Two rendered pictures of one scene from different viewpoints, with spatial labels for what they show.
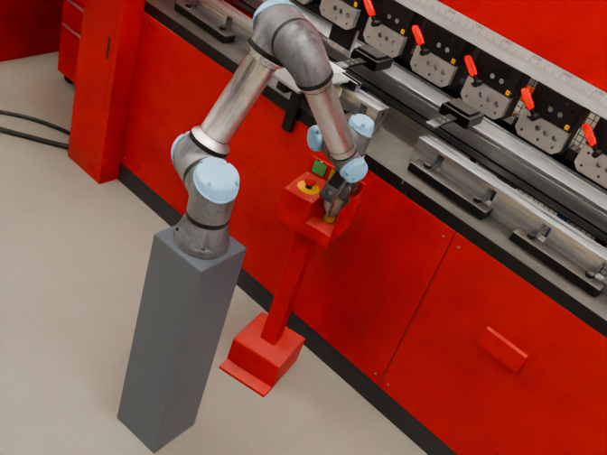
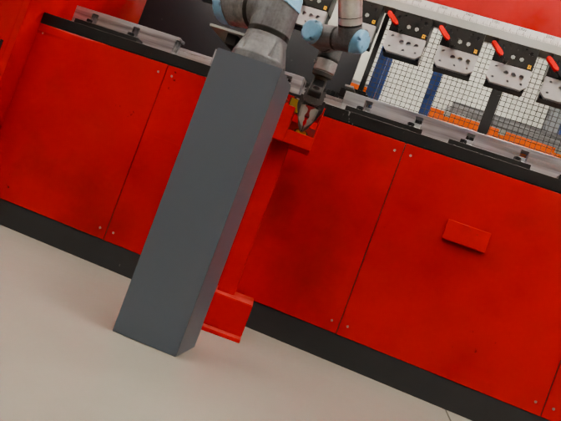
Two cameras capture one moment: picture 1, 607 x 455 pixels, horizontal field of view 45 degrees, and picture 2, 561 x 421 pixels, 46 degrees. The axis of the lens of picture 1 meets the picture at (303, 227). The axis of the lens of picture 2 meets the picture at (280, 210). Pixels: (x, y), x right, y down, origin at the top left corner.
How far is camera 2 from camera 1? 171 cm
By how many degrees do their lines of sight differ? 39
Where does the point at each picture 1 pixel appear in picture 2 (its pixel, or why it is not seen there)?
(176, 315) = (240, 134)
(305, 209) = (288, 114)
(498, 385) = (466, 276)
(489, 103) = (409, 47)
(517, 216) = (444, 133)
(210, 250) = (279, 61)
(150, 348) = (192, 195)
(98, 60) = not seen: outside the picture
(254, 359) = (220, 305)
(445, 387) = (412, 301)
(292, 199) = not seen: hidden behind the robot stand
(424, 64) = not seen: hidden behind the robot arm
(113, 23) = (10, 24)
